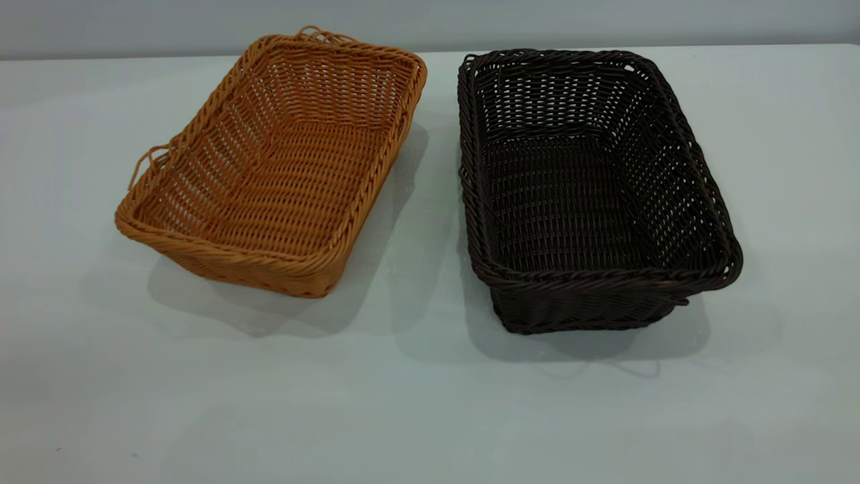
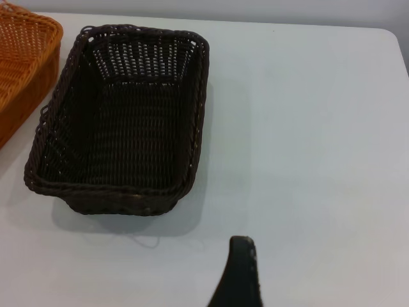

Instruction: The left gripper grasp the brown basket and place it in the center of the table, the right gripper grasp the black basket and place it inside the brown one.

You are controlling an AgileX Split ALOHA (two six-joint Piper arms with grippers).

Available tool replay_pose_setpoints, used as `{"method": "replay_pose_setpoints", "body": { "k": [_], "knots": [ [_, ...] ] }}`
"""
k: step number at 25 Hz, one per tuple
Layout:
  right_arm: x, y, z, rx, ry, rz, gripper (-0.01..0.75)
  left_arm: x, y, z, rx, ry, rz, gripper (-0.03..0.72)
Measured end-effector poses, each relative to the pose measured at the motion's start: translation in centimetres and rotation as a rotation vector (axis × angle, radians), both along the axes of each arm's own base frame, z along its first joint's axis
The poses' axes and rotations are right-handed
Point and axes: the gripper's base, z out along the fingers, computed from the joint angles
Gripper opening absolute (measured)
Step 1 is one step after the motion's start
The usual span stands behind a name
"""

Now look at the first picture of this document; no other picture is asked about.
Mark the tan woven wicker basket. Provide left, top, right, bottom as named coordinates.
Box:
left=114, top=26, right=428, bottom=298

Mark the dark brown woven wicker basket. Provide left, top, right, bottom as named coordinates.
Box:
left=458, top=48, right=744, bottom=335

